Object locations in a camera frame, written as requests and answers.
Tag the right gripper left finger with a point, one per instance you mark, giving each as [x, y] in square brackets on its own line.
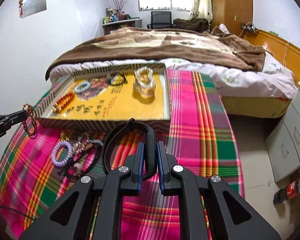
[131, 183]

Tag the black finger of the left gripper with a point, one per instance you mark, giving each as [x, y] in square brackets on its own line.
[7, 121]

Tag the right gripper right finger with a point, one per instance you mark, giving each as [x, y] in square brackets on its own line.
[167, 183]

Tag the black wristband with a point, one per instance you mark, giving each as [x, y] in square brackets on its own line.
[149, 150]

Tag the plaid colourful cloth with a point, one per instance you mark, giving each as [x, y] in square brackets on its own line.
[200, 137]

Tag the striped cardboard tray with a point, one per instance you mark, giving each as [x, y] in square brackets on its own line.
[101, 98]

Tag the cola bottle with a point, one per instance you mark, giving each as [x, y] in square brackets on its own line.
[290, 191]

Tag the grey drawer cabinet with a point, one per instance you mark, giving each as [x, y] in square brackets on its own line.
[283, 143]

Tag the bed with white sheet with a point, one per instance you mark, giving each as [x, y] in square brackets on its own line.
[264, 94]

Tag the brown blanket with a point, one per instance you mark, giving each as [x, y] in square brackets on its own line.
[217, 48]

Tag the wooden desk shelf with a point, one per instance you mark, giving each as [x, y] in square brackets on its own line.
[112, 26]

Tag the black office chair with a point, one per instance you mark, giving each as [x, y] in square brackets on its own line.
[160, 20]

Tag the wooden headboard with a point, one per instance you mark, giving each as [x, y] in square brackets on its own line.
[285, 52]

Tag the wooden wardrobe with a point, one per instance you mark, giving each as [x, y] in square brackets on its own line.
[232, 13]

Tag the wall poster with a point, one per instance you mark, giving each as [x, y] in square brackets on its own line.
[30, 7]

